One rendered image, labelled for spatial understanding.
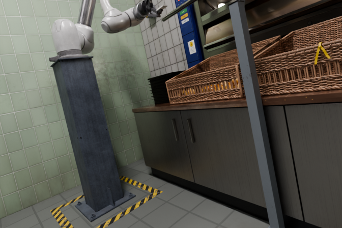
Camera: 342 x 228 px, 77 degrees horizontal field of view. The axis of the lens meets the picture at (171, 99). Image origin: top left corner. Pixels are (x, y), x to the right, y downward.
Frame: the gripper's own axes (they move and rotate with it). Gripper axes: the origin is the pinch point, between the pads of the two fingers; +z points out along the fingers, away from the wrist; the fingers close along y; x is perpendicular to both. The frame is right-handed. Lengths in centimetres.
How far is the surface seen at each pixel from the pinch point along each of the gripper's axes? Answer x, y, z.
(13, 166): 85, 85, -114
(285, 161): -1, 87, 51
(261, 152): 4, 82, 46
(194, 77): -5.5, 47.8, 6.8
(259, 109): 3, 65, 47
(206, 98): -6, 61, 12
